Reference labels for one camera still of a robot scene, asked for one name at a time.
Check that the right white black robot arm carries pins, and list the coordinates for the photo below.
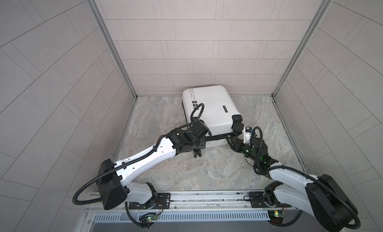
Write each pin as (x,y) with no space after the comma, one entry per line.
(319,196)

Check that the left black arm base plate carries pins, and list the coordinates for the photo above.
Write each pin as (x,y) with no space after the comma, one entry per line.
(161,201)

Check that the small circuit board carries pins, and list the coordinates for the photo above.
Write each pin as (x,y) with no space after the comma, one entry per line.
(148,218)
(276,217)

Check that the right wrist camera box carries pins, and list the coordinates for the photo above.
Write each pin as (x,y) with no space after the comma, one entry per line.
(247,134)

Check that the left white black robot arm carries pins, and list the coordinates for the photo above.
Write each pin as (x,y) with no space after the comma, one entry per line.
(115,180)

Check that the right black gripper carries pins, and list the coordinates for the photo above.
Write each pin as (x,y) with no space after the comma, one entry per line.
(237,145)

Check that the right aluminium corner post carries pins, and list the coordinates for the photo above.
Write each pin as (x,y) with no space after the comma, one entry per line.
(307,36)

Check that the left small circuit board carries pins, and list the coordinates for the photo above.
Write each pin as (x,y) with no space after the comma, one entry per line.
(148,218)

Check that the black suitcase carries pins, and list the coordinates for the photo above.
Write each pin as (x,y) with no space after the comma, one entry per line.
(220,114)

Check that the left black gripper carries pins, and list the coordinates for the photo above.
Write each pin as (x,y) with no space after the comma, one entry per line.
(203,142)

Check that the left aluminium corner post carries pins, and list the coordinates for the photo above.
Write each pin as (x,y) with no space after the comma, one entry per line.
(107,37)

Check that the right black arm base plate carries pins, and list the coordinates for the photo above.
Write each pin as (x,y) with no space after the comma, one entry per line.
(257,200)

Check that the aluminium corner post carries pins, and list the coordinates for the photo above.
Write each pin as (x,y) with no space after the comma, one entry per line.
(307,36)
(107,37)

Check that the right small circuit board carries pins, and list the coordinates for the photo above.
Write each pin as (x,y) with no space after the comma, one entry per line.
(276,217)

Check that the aluminium mounting rail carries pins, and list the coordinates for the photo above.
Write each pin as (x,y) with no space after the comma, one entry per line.
(186,206)

